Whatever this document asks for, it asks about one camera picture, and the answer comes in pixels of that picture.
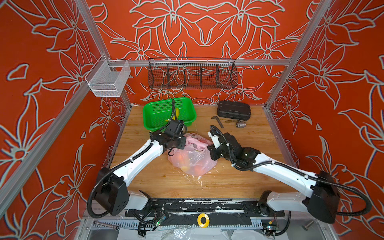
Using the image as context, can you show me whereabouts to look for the black tool case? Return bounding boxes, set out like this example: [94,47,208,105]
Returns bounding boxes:
[217,101,251,121]

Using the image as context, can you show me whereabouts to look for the black hex key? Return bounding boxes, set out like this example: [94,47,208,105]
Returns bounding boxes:
[211,116,224,129]

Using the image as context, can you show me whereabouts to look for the metal drill chuck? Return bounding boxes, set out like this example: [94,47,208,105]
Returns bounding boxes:
[225,120,247,128]

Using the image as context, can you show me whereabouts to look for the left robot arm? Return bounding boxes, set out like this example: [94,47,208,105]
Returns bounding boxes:
[87,100,187,219]

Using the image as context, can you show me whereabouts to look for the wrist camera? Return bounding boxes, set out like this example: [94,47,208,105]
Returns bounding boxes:
[164,119,185,137]
[208,132,221,149]

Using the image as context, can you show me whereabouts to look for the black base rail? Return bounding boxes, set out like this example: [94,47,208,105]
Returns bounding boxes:
[124,197,286,219]

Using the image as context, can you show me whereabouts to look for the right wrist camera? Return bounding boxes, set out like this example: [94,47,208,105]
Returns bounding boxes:
[208,132,221,149]

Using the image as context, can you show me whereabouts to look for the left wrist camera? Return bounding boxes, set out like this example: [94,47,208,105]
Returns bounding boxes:
[164,119,185,137]

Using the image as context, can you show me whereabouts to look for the black wire wall basket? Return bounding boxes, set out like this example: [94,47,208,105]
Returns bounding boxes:
[148,57,238,90]

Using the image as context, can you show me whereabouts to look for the white mesh wall basket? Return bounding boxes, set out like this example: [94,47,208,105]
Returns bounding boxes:
[85,56,131,97]

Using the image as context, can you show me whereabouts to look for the yellow banana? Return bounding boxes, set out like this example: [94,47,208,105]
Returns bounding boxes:
[172,108,180,120]

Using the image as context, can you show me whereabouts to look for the silver wrench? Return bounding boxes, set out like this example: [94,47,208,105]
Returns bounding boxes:
[93,220,120,231]

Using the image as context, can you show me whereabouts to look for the pink plastic bag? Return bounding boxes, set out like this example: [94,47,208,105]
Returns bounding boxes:
[168,133,217,177]

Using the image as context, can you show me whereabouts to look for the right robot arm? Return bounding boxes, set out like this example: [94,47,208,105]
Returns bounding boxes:
[208,125,372,224]

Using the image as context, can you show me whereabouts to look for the green plastic basket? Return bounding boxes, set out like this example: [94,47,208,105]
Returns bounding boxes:
[143,97,197,132]

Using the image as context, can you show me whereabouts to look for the yellow tape roll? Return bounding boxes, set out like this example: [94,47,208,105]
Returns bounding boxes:
[197,213,210,229]

